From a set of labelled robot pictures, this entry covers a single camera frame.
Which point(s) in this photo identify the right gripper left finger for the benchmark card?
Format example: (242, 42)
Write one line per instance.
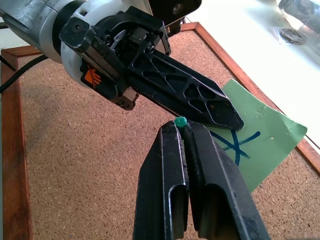
(160, 180)

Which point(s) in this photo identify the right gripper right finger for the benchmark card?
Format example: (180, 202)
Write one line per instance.
(217, 190)

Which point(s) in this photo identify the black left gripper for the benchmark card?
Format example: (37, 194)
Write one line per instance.
(107, 62)

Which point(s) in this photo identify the green pushpin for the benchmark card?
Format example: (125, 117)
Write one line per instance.
(180, 122)

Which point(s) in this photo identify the green note with blue cross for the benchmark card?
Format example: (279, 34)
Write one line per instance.
(265, 142)

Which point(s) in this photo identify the cork board with wooden frame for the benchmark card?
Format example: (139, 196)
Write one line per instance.
(75, 155)

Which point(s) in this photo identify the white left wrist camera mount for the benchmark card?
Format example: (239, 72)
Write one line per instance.
(71, 65)

